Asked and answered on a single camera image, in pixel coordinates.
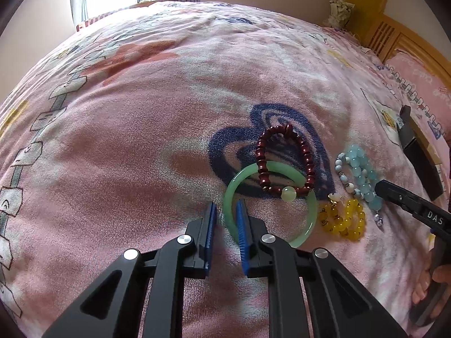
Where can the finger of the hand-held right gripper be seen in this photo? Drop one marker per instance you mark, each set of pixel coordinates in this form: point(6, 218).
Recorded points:
point(405, 202)

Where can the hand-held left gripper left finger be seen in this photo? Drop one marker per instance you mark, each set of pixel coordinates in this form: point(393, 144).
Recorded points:
point(212, 218)

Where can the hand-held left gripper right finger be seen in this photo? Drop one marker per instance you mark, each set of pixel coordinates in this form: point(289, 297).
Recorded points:
point(240, 225)

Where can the green jade bangle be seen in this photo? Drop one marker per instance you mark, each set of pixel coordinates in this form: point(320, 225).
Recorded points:
point(229, 200)

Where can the person's right hand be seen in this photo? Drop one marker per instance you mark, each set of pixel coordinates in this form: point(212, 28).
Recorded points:
point(444, 274)

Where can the black box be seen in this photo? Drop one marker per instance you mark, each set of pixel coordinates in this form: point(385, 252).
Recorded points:
point(421, 158)

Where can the pink printed blanket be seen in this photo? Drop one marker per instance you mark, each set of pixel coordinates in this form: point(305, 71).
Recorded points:
point(141, 130)

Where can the pink pillow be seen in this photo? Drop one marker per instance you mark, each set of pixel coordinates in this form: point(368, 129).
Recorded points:
point(422, 77)

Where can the wooden headboard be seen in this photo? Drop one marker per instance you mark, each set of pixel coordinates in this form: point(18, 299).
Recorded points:
point(387, 31)

